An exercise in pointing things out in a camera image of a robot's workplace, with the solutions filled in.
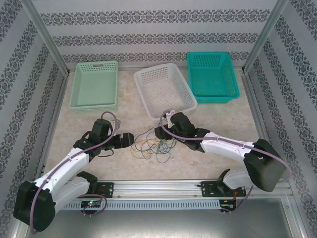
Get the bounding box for small controller circuit board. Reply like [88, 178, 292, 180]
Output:
[220, 199, 238, 212]
[81, 200, 103, 209]

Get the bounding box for purple camera cable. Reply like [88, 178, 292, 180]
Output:
[29, 111, 120, 235]
[159, 110, 293, 215]

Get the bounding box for short black cable loop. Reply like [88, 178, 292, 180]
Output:
[97, 148, 115, 159]

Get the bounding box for light green plastic basket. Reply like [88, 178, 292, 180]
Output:
[69, 61, 119, 114]

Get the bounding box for aluminium frame post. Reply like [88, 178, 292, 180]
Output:
[19, 0, 71, 75]
[243, 0, 291, 74]

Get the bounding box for teal plastic basket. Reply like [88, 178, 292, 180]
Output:
[186, 51, 241, 105]

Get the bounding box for grey metal base panel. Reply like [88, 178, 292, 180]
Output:
[9, 198, 305, 238]

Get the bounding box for slotted white cable duct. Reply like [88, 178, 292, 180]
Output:
[60, 199, 221, 210]

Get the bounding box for aluminium side rail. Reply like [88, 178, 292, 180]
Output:
[34, 71, 72, 183]
[241, 69, 292, 189]

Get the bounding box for green cable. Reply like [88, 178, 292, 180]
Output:
[135, 127, 164, 154]

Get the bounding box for white plastic basket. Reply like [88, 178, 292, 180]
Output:
[133, 62, 198, 121]

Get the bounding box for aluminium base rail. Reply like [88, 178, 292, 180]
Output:
[71, 180, 292, 199]

